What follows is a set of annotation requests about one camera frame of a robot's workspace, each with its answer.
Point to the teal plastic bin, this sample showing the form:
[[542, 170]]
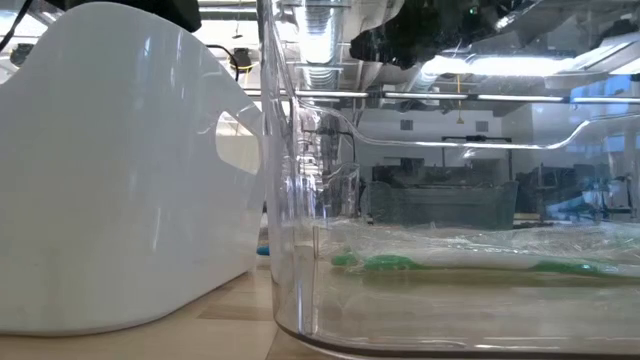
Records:
[[450, 205]]

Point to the green white toothbrush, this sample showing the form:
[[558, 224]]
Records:
[[390, 262]]

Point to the white plastic bin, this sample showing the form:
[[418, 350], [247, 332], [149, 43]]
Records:
[[100, 200]]

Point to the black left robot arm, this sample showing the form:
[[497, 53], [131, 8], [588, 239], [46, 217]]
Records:
[[150, 10]]

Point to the black ceiling-hung device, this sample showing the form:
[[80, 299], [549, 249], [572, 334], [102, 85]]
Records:
[[21, 54], [243, 57]]

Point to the grey horizontal rail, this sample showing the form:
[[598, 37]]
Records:
[[450, 95]]

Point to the silver ventilation duct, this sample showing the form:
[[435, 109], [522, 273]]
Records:
[[320, 45]]

